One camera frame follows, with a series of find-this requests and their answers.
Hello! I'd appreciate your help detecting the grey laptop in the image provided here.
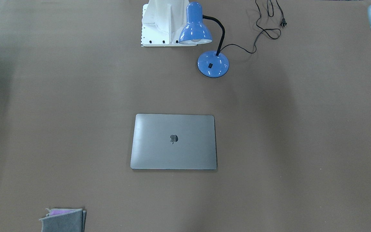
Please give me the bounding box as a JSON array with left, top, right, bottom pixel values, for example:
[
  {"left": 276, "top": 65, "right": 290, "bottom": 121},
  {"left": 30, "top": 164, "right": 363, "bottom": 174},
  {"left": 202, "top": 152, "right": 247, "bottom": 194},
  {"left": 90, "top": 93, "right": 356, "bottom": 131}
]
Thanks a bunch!
[{"left": 130, "top": 113, "right": 218, "bottom": 170}]

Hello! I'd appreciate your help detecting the folded grey cloth stack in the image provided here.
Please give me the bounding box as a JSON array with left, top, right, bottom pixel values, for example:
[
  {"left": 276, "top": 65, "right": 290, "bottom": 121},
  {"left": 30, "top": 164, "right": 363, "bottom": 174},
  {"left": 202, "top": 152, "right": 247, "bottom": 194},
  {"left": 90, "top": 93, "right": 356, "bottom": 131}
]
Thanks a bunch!
[{"left": 39, "top": 208, "right": 86, "bottom": 232}]

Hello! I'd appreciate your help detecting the blue desk lamp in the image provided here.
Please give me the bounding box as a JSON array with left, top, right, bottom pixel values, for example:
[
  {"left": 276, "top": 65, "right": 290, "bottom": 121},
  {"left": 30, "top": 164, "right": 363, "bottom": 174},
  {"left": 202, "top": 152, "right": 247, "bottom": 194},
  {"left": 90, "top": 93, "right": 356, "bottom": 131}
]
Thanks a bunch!
[{"left": 178, "top": 2, "right": 229, "bottom": 78}]

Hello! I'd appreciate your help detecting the black lamp power cable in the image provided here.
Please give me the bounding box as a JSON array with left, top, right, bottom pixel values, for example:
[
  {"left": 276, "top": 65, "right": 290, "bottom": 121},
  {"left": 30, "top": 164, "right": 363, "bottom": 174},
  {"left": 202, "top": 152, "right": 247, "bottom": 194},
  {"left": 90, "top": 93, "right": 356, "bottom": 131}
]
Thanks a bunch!
[{"left": 219, "top": 0, "right": 288, "bottom": 54}]

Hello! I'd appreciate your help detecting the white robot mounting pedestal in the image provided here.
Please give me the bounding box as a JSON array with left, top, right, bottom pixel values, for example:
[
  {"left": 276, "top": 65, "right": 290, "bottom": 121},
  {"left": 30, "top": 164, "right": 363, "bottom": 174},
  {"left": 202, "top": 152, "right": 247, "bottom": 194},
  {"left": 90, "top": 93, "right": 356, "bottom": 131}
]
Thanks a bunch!
[{"left": 140, "top": 0, "right": 194, "bottom": 47}]

